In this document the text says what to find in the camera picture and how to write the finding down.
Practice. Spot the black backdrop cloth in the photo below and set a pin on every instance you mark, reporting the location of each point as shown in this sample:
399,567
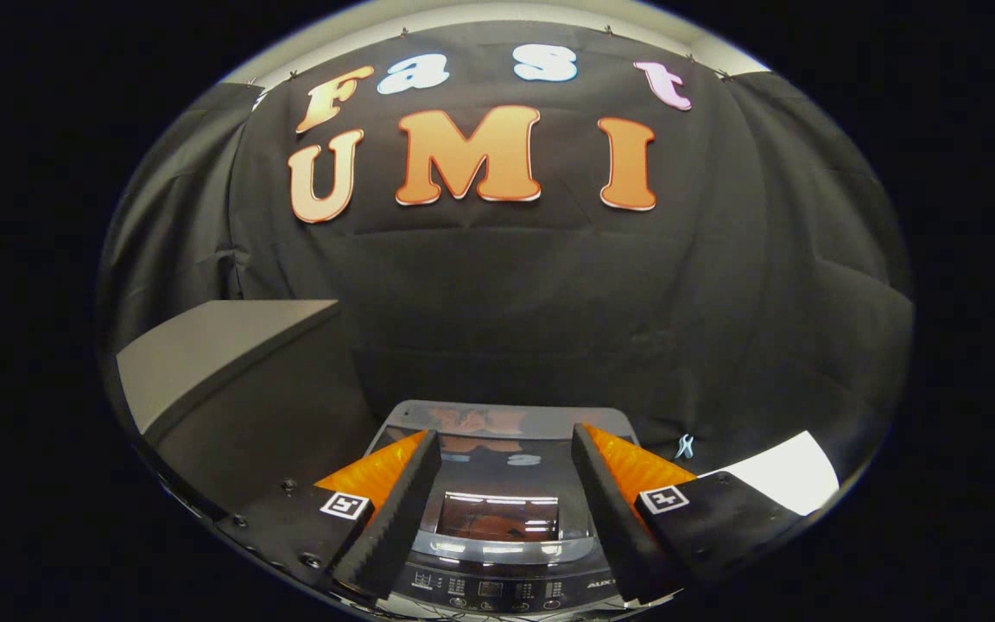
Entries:
549,302

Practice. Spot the small blue clip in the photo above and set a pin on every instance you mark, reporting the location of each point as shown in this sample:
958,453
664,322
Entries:
684,447

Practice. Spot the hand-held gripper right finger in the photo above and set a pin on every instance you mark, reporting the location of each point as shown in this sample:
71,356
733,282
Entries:
618,523

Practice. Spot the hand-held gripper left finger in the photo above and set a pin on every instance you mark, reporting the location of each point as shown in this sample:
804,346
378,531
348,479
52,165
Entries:
398,523

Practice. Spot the grey washing machine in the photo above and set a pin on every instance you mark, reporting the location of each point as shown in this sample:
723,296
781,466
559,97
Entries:
497,592

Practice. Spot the washing machine glass lid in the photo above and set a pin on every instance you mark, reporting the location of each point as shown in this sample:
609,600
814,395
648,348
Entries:
497,466

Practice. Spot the grey cabinet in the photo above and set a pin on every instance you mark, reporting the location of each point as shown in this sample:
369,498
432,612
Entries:
204,345

